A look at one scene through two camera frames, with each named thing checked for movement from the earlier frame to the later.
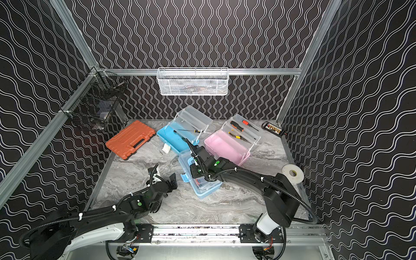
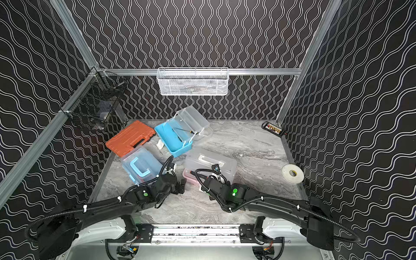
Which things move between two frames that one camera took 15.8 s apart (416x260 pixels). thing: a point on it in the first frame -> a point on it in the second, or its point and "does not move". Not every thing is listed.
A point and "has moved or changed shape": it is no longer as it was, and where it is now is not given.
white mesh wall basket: x=192 y=81 does not move
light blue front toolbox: x=202 y=187 -> x=141 y=165
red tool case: x=129 y=139 does not move
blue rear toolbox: x=187 y=128 does not move
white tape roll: x=294 y=173 does not move
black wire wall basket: x=96 y=104 does not move
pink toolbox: x=234 y=142 has moved or changed shape
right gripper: x=193 y=170 -> x=226 y=183
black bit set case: x=272 y=128 does not move
